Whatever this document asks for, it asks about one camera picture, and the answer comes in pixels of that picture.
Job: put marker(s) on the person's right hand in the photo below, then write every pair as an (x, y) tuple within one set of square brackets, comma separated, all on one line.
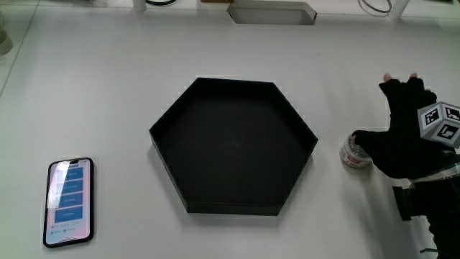
[(402, 144)]

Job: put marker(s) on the clear round paper clip container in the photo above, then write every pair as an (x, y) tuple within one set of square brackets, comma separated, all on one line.
[(350, 155)]

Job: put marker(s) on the person's right forearm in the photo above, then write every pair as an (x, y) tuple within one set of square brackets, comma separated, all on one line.
[(438, 201)]

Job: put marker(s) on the white desk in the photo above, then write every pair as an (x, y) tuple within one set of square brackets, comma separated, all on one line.
[(108, 90)]

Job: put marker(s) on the black hexagonal tray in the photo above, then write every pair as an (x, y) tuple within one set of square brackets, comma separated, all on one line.
[(233, 151)]

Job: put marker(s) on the white tray at top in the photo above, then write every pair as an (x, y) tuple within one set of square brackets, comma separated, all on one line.
[(271, 15)]

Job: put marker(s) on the black smartphone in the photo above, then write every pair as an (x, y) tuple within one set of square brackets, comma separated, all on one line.
[(68, 201)]

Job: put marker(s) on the grey round object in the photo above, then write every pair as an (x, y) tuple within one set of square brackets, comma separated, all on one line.
[(3, 41)]

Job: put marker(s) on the white cylindrical post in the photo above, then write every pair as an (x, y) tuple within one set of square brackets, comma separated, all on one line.
[(399, 8), (139, 4)]

